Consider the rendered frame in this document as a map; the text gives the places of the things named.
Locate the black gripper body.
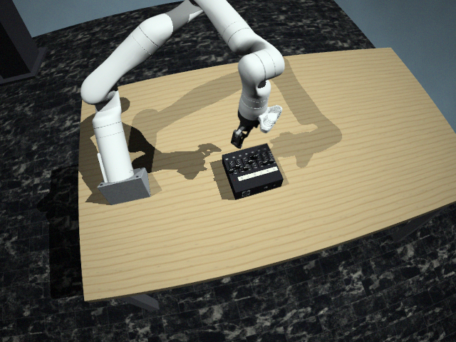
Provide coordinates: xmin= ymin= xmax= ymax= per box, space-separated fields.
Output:
xmin=237 ymin=109 xmax=259 ymax=132

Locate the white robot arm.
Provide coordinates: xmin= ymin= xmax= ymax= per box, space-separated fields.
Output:
xmin=81 ymin=0 xmax=285 ymax=182

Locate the black lighting desk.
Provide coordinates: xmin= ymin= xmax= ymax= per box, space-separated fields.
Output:
xmin=222 ymin=143 xmax=284 ymax=200

